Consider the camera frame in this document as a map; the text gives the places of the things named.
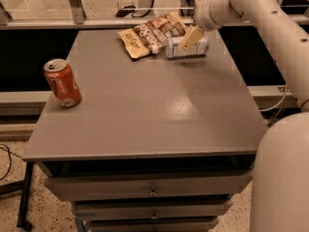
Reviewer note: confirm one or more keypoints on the brown chip bag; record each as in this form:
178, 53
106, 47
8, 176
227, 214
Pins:
141, 40

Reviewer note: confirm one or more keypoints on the orange soda can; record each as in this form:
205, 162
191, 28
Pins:
60, 78

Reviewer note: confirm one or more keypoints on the blue plastic water bottle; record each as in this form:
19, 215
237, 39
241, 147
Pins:
172, 49

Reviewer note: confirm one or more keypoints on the grey drawer cabinet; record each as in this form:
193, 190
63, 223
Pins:
156, 145

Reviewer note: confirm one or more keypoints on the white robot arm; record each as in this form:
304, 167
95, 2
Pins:
280, 186

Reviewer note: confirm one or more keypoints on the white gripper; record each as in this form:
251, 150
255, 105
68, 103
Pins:
202, 14

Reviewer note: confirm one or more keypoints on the black metal stand leg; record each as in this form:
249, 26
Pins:
23, 186

